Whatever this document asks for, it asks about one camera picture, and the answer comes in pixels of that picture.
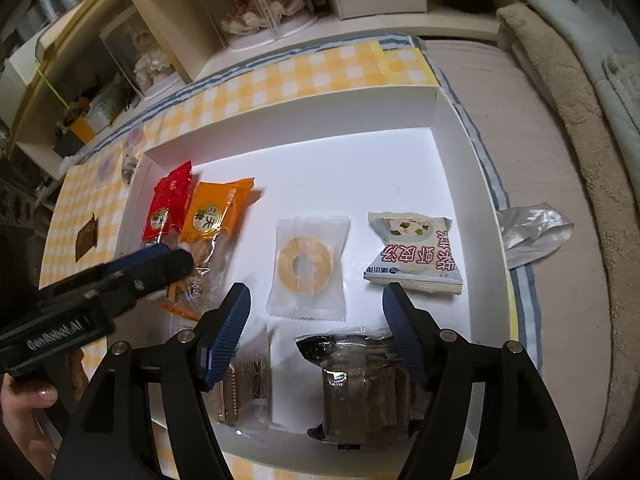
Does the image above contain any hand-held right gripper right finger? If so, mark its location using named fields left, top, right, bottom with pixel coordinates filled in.
left=382, top=281, right=593, bottom=480

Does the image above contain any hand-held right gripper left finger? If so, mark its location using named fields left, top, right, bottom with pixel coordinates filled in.
left=50, top=282, right=252, bottom=480

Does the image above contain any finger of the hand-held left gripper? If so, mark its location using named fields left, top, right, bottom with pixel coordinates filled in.
left=37, top=244, right=171, bottom=302
left=85, top=250, right=197, bottom=318

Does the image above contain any clear silver seaweed packet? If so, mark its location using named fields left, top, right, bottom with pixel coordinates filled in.
left=200, top=320, right=273, bottom=428

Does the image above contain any red snack packet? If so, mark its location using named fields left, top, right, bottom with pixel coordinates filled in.
left=141, top=160, right=195, bottom=248

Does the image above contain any orange biscuit packet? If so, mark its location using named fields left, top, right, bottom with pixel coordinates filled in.
left=162, top=177, right=256, bottom=321

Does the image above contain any white green-print nougat packet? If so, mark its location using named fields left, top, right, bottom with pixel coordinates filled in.
left=362, top=210, right=463, bottom=295

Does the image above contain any clear packet with ring biscuit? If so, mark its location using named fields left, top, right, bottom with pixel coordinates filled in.
left=265, top=214, right=351, bottom=322

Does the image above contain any white cardboard box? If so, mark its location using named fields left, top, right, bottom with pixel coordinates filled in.
left=112, top=82, right=516, bottom=463

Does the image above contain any person's left hand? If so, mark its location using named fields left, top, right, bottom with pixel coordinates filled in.
left=0, top=375, right=63, bottom=478

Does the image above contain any brown snack packet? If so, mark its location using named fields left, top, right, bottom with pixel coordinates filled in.
left=74, top=212, right=98, bottom=263

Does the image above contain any dark grey box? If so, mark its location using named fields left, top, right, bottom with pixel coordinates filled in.
left=52, top=132, right=86, bottom=158

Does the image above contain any yellow box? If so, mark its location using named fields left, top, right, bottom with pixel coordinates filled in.
left=70, top=117, right=98, bottom=143

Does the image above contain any white green tissue pack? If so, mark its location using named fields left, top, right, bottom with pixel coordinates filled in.
left=85, top=87, right=131, bottom=128

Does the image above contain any crumpled silver wrapper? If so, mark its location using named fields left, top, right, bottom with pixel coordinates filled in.
left=497, top=202, right=575, bottom=267

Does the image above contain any doll in clear case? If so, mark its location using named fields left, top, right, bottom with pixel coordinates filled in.
left=100, top=7, right=173, bottom=96
left=192, top=0, right=321, bottom=48

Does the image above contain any cream wooden shelf unit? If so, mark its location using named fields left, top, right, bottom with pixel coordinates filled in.
left=0, top=0, right=556, bottom=196

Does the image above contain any yellow checked tablecloth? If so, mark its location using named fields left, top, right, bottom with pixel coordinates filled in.
left=37, top=37, right=518, bottom=480

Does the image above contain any pale pink bed sheet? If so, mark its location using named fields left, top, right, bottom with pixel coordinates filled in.
left=420, top=35, right=616, bottom=480

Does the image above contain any beige blanket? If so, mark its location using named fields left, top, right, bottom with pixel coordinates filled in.
left=497, top=2, right=640, bottom=411

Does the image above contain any pale blue blanket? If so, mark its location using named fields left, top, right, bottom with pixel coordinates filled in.
left=512, top=0, right=640, bottom=136

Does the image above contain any green string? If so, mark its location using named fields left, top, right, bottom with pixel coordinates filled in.
left=37, top=67, right=71, bottom=111

